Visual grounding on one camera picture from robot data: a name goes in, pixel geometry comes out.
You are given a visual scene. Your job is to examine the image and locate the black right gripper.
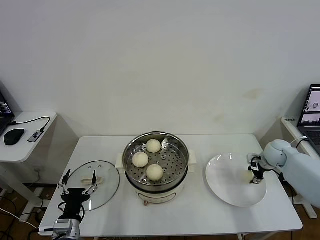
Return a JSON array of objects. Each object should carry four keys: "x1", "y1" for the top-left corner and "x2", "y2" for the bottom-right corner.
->
[{"x1": 250, "y1": 159, "x2": 266, "y2": 185}]

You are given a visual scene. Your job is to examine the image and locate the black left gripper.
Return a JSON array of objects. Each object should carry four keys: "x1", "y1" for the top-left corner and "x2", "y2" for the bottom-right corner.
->
[{"x1": 57, "y1": 169, "x2": 99, "y2": 219}]

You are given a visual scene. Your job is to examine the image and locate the white steamed baozi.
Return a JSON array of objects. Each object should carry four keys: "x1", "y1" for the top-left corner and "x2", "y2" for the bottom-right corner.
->
[
  {"x1": 240, "y1": 169, "x2": 254, "y2": 184},
  {"x1": 145, "y1": 138, "x2": 162, "y2": 154},
  {"x1": 131, "y1": 151, "x2": 150, "y2": 168},
  {"x1": 145, "y1": 163, "x2": 165, "y2": 182}
]

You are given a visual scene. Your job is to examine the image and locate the round glass pot lid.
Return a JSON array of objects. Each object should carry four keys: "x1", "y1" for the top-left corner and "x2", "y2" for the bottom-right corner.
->
[{"x1": 63, "y1": 160, "x2": 122, "y2": 212}]

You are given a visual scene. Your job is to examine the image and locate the perforated steel steamer basket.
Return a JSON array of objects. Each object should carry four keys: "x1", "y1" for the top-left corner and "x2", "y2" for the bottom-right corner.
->
[{"x1": 123, "y1": 131, "x2": 190, "y2": 189}]

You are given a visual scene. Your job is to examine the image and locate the large white round plate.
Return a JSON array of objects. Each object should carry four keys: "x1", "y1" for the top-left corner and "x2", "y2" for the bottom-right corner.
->
[{"x1": 205, "y1": 153, "x2": 268, "y2": 208}]

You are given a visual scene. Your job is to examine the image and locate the white side table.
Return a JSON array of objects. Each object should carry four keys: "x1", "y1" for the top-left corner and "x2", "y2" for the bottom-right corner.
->
[
  {"x1": 280, "y1": 115, "x2": 320, "y2": 221},
  {"x1": 0, "y1": 111, "x2": 59, "y2": 223}
]

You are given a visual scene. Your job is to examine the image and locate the small grey usb hub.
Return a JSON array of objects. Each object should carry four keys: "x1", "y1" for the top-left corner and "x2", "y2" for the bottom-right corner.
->
[{"x1": 27, "y1": 129, "x2": 44, "y2": 144}]

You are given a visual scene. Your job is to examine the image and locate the cream electric cooking pot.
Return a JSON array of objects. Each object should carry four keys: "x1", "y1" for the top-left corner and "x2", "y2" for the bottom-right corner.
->
[{"x1": 115, "y1": 149, "x2": 199, "y2": 207}]

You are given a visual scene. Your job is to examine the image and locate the black computer mouse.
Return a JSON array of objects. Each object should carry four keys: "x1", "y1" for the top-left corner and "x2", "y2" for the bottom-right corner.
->
[{"x1": 3, "y1": 127, "x2": 26, "y2": 146}]

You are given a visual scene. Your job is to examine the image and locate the black laptop dark screen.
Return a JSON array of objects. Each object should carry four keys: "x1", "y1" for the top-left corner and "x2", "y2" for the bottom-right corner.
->
[{"x1": 0, "y1": 79, "x2": 17, "y2": 139}]

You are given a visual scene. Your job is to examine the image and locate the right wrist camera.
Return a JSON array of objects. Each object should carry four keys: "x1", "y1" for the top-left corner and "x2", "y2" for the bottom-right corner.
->
[{"x1": 247, "y1": 153, "x2": 261, "y2": 172}]

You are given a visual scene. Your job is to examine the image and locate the black cable with power adapter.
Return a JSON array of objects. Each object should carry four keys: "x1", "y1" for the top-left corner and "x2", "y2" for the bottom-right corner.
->
[{"x1": 279, "y1": 139, "x2": 307, "y2": 184}]

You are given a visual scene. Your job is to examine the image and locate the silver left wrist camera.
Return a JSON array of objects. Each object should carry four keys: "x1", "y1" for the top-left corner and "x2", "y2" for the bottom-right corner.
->
[{"x1": 38, "y1": 218, "x2": 75, "y2": 232}]

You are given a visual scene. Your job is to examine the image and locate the white cable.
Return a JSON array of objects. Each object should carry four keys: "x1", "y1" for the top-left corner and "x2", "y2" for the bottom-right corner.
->
[
  {"x1": 0, "y1": 207, "x2": 39, "y2": 228},
  {"x1": 289, "y1": 136, "x2": 309, "y2": 151}
]

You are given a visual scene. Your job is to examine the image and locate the grey laptop with camera views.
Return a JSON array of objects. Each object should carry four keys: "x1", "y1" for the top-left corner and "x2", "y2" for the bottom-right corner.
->
[{"x1": 297, "y1": 84, "x2": 320, "y2": 154}]

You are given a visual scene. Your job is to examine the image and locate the black floor cables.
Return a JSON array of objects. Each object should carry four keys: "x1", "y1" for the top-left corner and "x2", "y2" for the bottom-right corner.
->
[{"x1": 0, "y1": 193, "x2": 28, "y2": 240}]

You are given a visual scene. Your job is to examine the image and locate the black usb hub cable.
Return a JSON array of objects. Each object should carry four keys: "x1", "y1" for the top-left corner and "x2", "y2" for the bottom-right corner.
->
[{"x1": 9, "y1": 115, "x2": 52, "y2": 132}]

